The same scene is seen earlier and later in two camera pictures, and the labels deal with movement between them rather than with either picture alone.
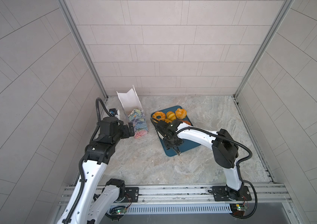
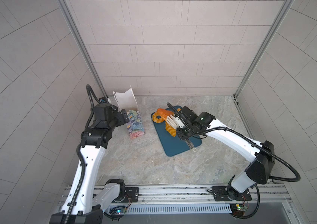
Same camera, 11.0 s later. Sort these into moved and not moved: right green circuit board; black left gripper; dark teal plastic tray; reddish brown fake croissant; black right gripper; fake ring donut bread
Moved: black left gripper; black right gripper; reddish brown fake croissant
Not moved: fake ring donut bread; right green circuit board; dark teal plastic tray
